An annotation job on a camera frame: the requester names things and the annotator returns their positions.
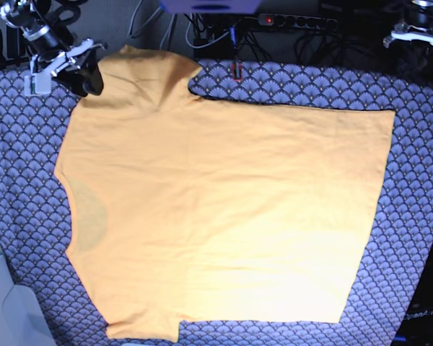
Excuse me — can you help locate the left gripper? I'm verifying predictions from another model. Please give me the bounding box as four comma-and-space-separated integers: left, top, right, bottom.
382, 22, 433, 48

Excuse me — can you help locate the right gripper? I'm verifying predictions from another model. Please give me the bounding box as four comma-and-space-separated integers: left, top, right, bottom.
30, 38, 108, 97

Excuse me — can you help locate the yellow T-shirt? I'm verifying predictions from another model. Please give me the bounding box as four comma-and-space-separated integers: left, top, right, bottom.
54, 46, 395, 342

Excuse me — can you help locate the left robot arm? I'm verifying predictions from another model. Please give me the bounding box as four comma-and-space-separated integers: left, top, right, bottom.
382, 1, 433, 48

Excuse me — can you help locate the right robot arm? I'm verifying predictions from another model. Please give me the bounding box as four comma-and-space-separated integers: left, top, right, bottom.
0, 1, 107, 97

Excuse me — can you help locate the blue fan-pattern tablecloth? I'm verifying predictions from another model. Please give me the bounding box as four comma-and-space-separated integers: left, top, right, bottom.
0, 61, 433, 345

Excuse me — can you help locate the red black table clamp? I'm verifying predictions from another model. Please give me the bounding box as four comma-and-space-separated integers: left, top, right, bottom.
231, 61, 243, 81

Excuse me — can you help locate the black power strip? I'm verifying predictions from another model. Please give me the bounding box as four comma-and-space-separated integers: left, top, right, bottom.
257, 13, 338, 31

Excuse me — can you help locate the grey chair seat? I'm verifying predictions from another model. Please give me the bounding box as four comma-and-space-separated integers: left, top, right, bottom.
0, 247, 55, 345

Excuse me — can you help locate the black OpenArm box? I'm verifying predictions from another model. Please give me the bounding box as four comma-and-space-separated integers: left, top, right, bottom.
392, 245, 433, 345

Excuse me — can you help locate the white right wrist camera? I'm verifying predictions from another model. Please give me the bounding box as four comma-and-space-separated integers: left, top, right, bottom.
24, 73, 52, 97

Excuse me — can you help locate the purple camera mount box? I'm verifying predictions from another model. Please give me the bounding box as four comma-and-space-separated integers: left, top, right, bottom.
160, 0, 261, 14

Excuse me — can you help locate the blue clamp handle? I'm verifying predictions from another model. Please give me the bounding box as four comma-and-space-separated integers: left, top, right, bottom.
229, 26, 237, 56

